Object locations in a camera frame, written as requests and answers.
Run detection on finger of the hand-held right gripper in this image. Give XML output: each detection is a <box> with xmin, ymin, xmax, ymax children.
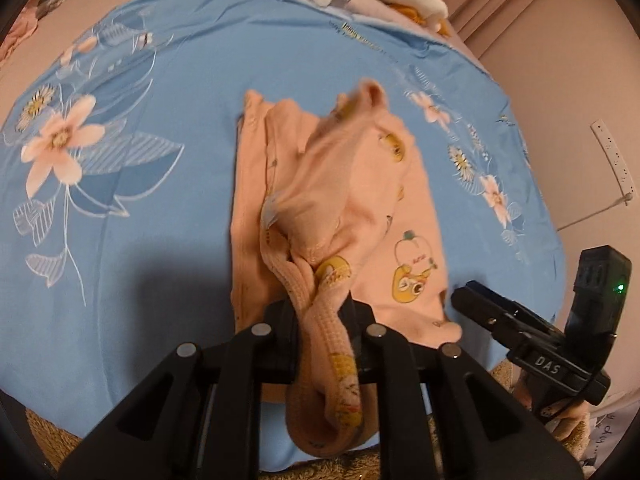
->
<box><xmin>465</xmin><ymin>281</ymin><xmax>568</xmax><ymax>336</ymax></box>
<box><xmin>451</xmin><ymin>287</ymin><xmax>533</xmax><ymax>356</ymax></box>

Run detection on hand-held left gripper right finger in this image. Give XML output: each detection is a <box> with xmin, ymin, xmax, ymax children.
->
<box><xmin>342</xmin><ymin>299</ymin><xmax>585</xmax><ymax>480</ymax></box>

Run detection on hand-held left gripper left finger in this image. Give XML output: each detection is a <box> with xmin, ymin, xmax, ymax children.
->
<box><xmin>59</xmin><ymin>300</ymin><xmax>306</xmax><ymax>480</ymax></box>

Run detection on orange cartoon print pants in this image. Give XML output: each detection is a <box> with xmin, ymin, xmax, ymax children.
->
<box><xmin>230</xmin><ymin>78</ymin><xmax>463</xmax><ymax>458</ymax></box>

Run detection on white power strip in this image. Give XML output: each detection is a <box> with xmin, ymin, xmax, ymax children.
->
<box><xmin>590</xmin><ymin>119</ymin><xmax>633</xmax><ymax>201</ymax></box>

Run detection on brown fuzzy blanket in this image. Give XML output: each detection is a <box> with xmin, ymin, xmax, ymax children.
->
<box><xmin>25</xmin><ymin>360</ymin><xmax>591</xmax><ymax>480</ymax></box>

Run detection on blue floral blanket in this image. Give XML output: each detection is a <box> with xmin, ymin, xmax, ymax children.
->
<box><xmin>0</xmin><ymin>0</ymin><xmax>568</xmax><ymax>471</ymax></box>

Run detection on white power cable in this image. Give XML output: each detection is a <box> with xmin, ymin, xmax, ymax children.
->
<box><xmin>555</xmin><ymin>197</ymin><xmax>632</xmax><ymax>233</ymax></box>

